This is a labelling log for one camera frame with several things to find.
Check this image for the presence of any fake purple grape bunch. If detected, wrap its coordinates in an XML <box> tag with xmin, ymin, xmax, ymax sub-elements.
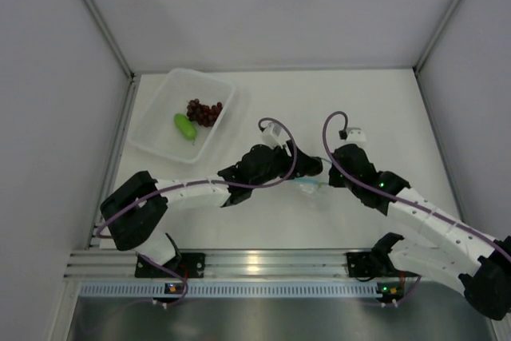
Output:
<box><xmin>186</xmin><ymin>99</ymin><xmax>224</xmax><ymax>128</ymax></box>

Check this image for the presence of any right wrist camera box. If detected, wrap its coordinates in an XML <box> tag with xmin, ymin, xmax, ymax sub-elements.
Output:
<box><xmin>339</xmin><ymin>127</ymin><xmax>366</xmax><ymax>148</ymax></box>

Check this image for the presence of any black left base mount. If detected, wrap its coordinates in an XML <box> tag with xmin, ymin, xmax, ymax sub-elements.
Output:
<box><xmin>134</xmin><ymin>252</ymin><xmax>206</xmax><ymax>279</ymax></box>

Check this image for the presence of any fake green vegetable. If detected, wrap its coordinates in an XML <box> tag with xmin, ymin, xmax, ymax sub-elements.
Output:
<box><xmin>173</xmin><ymin>113</ymin><xmax>197</xmax><ymax>141</ymax></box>

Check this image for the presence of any aluminium mounting rail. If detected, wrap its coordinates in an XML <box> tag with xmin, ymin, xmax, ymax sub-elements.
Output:
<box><xmin>64</xmin><ymin>248</ymin><xmax>356</xmax><ymax>280</ymax></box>

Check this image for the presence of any slotted grey cable duct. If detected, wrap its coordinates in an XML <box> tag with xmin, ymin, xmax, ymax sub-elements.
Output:
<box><xmin>79</xmin><ymin>281</ymin><xmax>386</xmax><ymax>299</ymax></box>

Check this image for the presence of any clear zip top bag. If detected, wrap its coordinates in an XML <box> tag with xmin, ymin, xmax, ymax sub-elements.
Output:
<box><xmin>291</xmin><ymin>157</ymin><xmax>331</xmax><ymax>212</ymax></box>

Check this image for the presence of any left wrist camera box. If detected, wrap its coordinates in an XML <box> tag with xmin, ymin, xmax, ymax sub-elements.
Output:
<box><xmin>261</xmin><ymin>122</ymin><xmax>285</xmax><ymax>149</ymax></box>

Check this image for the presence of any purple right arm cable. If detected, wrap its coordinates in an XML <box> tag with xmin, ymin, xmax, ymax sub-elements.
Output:
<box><xmin>322</xmin><ymin>111</ymin><xmax>511</xmax><ymax>306</ymax></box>

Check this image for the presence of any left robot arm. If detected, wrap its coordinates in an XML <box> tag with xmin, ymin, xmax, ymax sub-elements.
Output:
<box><xmin>100</xmin><ymin>141</ymin><xmax>323</xmax><ymax>277</ymax></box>

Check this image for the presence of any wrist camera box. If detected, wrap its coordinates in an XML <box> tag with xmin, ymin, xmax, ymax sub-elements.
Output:
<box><xmin>261</xmin><ymin>122</ymin><xmax>285</xmax><ymax>149</ymax></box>
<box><xmin>339</xmin><ymin>127</ymin><xmax>366</xmax><ymax>148</ymax></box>

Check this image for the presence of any white perforated plastic basket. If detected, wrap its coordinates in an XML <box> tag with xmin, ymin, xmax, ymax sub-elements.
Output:
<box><xmin>128</xmin><ymin>69</ymin><xmax>246</xmax><ymax>165</ymax></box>

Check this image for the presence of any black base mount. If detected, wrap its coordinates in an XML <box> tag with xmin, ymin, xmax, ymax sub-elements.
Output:
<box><xmin>134</xmin><ymin>252</ymin><xmax>206</xmax><ymax>279</ymax></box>
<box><xmin>346</xmin><ymin>252</ymin><xmax>389</xmax><ymax>280</ymax></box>

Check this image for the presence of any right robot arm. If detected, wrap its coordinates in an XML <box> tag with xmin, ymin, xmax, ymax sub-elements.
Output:
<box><xmin>327</xmin><ymin>144</ymin><xmax>510</xmax><ymax>320</ymax></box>

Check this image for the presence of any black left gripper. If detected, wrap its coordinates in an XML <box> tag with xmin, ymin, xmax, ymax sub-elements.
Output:
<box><xmin>251</xmin><ymin>139</ymin><xmax>320</xmax><ymax>189</ymax></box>

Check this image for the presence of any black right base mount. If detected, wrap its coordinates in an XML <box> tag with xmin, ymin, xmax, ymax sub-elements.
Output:
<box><xmin>346</xmin><ymin>252</ymin><xmax>389</xmax><ymax>280</ymax></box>

